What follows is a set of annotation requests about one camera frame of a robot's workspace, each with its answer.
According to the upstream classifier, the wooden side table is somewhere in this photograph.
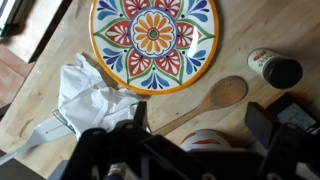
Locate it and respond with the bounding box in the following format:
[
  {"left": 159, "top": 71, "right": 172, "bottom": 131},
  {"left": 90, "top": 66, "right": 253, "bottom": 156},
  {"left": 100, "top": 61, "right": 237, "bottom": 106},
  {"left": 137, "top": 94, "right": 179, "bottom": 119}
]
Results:
[{"left": 0, "top": 0, "right": 66, "bottom": 64}]

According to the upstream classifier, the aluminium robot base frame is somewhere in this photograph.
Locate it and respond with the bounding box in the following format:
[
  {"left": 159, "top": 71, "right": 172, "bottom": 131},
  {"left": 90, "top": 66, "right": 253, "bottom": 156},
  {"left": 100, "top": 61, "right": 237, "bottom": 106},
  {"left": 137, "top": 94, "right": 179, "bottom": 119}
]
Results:
[{"left": 0, "top": 0, "right": 36, "bottom": 37}]

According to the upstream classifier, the spice jar black lid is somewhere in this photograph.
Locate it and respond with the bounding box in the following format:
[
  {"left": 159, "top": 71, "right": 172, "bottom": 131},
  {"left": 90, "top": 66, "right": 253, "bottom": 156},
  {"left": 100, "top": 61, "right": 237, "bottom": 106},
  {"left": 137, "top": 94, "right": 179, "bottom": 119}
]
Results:
[{"left": 247, "top": 48, "right": 304, "bottom": 90}]

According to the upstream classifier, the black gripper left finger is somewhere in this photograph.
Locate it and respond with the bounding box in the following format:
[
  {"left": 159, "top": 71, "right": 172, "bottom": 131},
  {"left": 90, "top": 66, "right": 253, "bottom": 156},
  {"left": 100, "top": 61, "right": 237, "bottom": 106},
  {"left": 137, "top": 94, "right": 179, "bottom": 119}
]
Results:
[{"left": 132, "top": 100, "right": 149, "bottom": 130}]

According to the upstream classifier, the wooden spoon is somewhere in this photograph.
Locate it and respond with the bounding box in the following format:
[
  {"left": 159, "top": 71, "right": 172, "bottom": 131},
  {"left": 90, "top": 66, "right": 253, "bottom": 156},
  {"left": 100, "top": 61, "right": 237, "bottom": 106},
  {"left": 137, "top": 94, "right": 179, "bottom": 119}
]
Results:
[{"left": 151, "top": 75, "right": 249, "bottom": 137}]

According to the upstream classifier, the colourful floral ceramic plate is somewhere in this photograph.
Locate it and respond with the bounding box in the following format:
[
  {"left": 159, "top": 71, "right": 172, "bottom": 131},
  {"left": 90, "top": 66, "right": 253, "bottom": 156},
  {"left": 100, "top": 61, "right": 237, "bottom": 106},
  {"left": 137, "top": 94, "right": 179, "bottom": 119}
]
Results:
[{"left": 88, "top": 0, "right": 220, "bottom": 96}]

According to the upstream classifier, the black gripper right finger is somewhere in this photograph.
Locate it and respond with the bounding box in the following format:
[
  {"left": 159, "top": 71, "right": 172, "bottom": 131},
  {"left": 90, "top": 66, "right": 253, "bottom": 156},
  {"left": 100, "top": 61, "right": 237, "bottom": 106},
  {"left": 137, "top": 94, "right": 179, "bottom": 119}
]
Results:
[{"left": 245, "top": 101, "right": 283, "bottom": 151}]

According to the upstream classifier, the crumpled white paper towel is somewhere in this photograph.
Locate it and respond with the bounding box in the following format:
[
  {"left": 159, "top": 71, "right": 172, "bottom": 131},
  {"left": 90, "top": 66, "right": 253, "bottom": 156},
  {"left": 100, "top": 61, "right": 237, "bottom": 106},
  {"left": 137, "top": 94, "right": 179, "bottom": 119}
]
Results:
[{"left": 57, "top": 53, "right": 144, "bottom": 141}]

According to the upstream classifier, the white ceramic utensil holder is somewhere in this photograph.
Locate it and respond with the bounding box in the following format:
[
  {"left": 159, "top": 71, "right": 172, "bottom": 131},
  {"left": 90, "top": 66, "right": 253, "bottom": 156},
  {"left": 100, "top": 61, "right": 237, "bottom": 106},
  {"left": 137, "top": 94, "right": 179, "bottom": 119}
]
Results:
[{"left": 179, "top": 128, "right": 234, "bottom": 153}]

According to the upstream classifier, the black box grey panel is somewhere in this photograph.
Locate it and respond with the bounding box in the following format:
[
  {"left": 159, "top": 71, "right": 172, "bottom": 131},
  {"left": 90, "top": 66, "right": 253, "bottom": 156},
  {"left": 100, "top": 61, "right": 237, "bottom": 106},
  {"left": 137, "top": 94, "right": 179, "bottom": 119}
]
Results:
[{"left": 266, "top": 92, "right": 320, "bottom": 136}]

